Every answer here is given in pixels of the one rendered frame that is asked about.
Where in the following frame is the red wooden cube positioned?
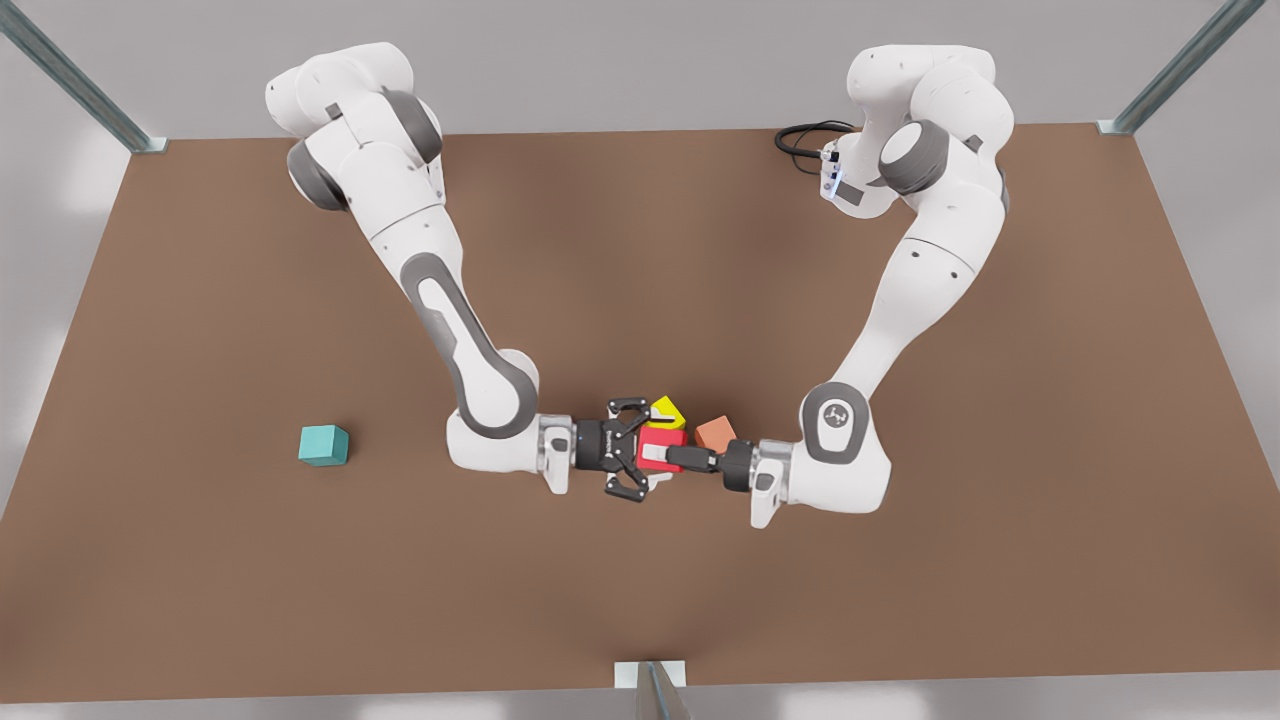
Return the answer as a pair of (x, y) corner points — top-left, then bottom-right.
(636, 425), (690, 475)

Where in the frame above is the black cable loop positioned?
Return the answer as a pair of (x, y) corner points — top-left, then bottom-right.
(774, 120), (859, 167)

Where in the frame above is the silver frame post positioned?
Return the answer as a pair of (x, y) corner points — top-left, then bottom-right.
(1096, 0), (1268, 137)
(0, 0), (170, 155)
(612, 659), (690, 720)

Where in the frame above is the teal blue wooden cube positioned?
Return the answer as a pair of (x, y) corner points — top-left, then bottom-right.
(298, 424), (352, 468)

